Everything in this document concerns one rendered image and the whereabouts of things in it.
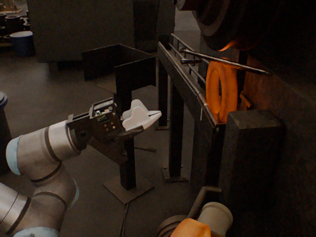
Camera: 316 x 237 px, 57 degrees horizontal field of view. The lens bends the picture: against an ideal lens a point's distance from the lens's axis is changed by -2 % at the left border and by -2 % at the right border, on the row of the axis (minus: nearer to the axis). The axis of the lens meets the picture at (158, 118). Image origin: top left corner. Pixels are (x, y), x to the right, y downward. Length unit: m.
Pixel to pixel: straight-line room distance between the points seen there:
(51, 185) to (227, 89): 0.50
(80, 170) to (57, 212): 1.07
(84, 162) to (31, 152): 1.13
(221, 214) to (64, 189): 0.40
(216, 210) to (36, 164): 0.42
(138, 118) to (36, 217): 0.31
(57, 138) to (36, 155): 0.06
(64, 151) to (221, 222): 0.38
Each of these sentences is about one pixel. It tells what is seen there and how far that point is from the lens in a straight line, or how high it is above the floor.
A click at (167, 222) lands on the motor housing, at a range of 0.76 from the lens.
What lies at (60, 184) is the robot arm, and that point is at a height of 0.59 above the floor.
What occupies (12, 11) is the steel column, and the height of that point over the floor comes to 0.03.
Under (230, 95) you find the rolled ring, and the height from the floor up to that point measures 0.78.
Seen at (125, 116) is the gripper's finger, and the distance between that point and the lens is 0.72.
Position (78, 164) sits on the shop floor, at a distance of 1.83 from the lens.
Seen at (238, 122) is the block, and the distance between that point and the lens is 0.61.
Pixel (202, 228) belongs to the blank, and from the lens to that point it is 0.42.
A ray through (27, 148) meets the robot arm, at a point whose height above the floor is 0.70.
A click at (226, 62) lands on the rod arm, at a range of 0.68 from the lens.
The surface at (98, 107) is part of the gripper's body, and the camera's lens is 0.70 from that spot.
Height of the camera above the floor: 1.09
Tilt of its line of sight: 29 degrees down
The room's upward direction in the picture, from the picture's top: straight up
